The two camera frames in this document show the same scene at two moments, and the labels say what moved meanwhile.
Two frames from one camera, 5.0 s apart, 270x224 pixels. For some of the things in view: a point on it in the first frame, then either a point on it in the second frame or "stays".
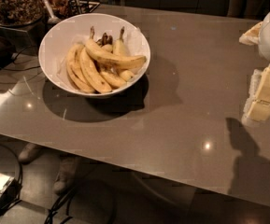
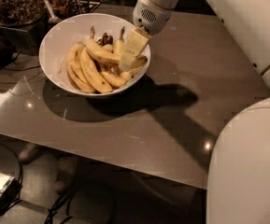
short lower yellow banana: (113, 80) stays
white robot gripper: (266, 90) -> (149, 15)
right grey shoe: (69, 168) stays
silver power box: (0, 191) stays
